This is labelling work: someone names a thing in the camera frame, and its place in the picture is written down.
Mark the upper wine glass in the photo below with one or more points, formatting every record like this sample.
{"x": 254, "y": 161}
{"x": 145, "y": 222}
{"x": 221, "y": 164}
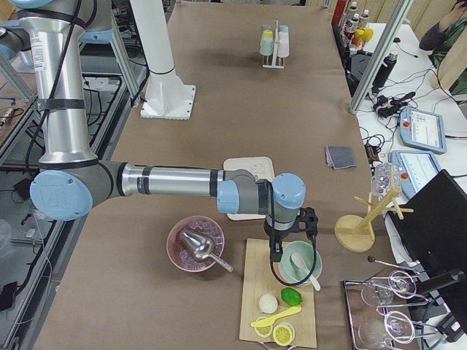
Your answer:
{"x": 380, "y": 291}

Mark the lemon slice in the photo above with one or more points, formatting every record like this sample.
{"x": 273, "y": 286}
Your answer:
{"x": 283, "y": 334}
{"x": 264, "y": 332}

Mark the pink bowl with ice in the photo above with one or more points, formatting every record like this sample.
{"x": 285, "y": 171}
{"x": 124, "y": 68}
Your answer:
{"x": 179, "y": 254}

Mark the pink cup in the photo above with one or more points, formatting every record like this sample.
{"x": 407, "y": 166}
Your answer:
{"x": 283, "y": 49}

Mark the wooden mug tree stand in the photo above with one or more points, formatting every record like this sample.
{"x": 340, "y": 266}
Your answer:
{"x": 356, "y": 233}

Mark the yellow plastic knife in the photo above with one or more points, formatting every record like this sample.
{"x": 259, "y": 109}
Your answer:
{"x": 272, "y": 319}

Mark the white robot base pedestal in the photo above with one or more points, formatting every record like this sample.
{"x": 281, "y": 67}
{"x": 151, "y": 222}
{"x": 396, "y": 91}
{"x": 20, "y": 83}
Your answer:
{"x": 166, "y": 96}

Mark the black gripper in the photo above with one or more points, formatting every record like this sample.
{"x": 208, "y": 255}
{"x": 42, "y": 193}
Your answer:
{"x": 276, "y": 237}

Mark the lemon slice right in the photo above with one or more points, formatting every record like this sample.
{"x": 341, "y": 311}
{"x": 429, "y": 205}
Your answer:
{"x": 283, "y": 334}

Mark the black monitor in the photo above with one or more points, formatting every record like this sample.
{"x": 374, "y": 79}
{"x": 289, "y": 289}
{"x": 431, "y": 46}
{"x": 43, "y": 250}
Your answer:
{"x": 435, "y": 232}

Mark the white wire cup rack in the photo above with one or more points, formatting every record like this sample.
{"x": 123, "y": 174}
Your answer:
{"x": 272, "y": 61}

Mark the black water bottle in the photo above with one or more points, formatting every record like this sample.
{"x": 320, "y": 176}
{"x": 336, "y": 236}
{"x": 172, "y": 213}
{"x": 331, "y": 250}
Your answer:
{"x": 384, "y": 71}

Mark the white peeled egg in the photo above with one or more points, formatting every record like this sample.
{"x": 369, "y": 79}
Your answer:
{"x": 268, "y": 303}

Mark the blue teach pendant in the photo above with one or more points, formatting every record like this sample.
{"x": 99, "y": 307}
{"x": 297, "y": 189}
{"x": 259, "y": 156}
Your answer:
{"x": 422, "y": 130}
{"x": 419, "y": 166}

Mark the white ceramic spoon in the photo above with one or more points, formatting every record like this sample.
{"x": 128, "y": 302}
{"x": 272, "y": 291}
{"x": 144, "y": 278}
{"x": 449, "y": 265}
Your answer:
{"x": 300, "y": 263}

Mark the upper blue teach pendant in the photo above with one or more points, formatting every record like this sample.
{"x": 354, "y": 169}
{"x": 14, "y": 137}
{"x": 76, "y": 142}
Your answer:
{"x": 422, "y": 130}

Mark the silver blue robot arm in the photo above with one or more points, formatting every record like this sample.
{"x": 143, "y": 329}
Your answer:
{"x": 72, "y": 180}

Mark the dark glass rack tray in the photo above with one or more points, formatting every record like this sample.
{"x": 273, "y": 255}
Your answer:
{"x": 427, "y": 336}

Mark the lower blue teach pendant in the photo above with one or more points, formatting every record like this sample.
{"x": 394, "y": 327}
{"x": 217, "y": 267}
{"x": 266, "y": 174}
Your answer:
{"x": 419, "y": 166}

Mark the metal ice scoop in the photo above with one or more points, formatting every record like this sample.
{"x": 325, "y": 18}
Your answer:
{"x": 202, "y": 247}

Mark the mint green cup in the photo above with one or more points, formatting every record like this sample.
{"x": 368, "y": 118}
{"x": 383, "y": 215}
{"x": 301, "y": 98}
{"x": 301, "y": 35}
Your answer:
{"x": 266, "y": 46}

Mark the seated person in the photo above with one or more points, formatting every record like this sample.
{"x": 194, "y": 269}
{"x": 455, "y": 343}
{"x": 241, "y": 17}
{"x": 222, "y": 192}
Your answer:
{"x": 440, "y": 38}

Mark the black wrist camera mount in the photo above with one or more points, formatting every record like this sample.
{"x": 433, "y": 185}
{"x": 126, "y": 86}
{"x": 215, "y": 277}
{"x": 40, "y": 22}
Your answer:
{"x": 307, "y": 222}

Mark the lower wine glass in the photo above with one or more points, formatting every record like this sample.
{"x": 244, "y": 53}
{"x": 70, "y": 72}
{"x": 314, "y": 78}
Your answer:
{"x": 394, "y": 330}

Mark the wine glass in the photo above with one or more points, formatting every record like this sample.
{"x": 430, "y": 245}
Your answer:
{"x": 380, "y": 291}
{"x": 394, "y": 330}

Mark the lemon slice left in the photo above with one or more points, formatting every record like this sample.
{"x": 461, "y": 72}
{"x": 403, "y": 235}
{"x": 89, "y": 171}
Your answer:
{"x": 264, "y": 332}

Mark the green lime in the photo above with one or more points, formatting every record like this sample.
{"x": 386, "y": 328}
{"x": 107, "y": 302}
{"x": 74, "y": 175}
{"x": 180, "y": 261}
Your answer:
{"x": 291, "y": 296}

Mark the aluminium frame post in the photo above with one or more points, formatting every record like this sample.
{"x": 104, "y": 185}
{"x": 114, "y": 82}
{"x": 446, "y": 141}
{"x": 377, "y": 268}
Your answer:
{"x": 400, "y": 11}

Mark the yellow cup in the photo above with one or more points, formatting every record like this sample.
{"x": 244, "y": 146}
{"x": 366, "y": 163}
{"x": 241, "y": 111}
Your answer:
{"x": 267, "y": 33}

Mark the folded grey cloth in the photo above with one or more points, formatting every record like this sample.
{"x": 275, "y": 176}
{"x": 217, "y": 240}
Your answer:
{"x": 340, "y": 157}

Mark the cream white rectangular tray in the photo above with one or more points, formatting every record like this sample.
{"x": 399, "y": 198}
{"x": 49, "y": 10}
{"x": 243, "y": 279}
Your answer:
{"x": 259, "y": 167}

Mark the clear patterned glass cup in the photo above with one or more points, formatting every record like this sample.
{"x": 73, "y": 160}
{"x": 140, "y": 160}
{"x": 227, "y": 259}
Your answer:
{"x": 386, "y": 176}

